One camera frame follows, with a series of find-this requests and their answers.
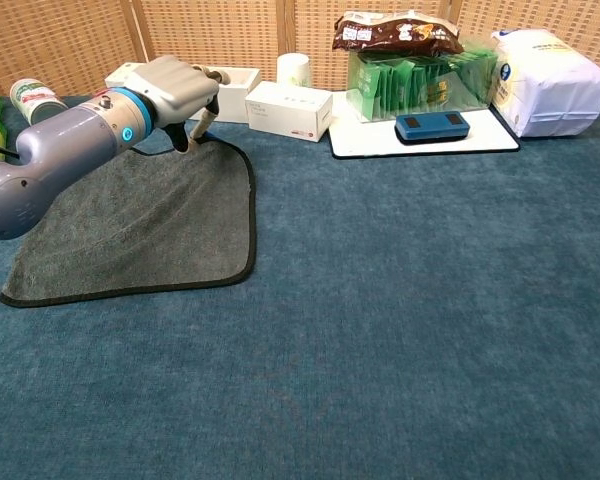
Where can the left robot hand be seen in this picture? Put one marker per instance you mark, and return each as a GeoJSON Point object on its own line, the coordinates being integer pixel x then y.
{"type": "Point", "coordinates": [172, 87]}

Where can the grey and blue cloth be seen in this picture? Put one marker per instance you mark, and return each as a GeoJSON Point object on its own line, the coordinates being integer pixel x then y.
{"type": "Point", "coordinates": [155, 240]}

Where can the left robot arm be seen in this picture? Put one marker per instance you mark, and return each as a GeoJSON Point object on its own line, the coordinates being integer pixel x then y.
{"type": "Point", "coordinates": [65, 145]}

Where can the long white cardboard box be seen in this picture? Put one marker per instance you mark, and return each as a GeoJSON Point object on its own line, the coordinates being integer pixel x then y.
{"type": "Point", "coordinates": [240, 95]}

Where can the woven rattan screen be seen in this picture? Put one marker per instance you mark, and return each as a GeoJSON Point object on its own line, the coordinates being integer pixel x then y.
{"type": "Point", "coordinates": [220, 30]}

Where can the small white cardboard box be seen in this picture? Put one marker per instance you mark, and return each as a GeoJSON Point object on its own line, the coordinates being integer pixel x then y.
{"type": "Point", "coordinates": [285, 112]}

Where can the white paper cup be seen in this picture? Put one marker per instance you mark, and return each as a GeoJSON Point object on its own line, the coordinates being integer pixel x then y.
{"type": "Point", "coordinates": [294, 70]}

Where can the white green tin can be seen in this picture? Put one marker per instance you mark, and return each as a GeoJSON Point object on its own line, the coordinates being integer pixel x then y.
{"type": "Point", "coordinates": [32, 100]}

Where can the small white whiteboard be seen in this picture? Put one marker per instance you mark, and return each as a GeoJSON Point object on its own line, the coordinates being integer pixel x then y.
{"type": "Point", "coordinates": [365, 137]}

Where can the brown snack bag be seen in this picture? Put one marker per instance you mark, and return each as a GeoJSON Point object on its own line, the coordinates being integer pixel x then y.
{"type": "Point", "coordinates": [395, 32]}

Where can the clear box of green sachets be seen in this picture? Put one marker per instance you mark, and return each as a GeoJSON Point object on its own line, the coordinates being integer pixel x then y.
{"type": "Point", "coordinates": [410, 85]}

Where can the blue whiteboard eraser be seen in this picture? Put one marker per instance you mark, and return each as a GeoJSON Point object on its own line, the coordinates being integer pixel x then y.
{"type": "Point", "coordinates": [432, 127]}

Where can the blue table cloth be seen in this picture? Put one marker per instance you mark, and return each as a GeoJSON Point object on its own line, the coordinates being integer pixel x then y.
{"type": "Point", "coordinates": [380, 300]}

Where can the white tissue pack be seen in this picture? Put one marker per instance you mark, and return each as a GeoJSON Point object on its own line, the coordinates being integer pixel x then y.
{"type": "Point", "coordinates": [550, 85]}

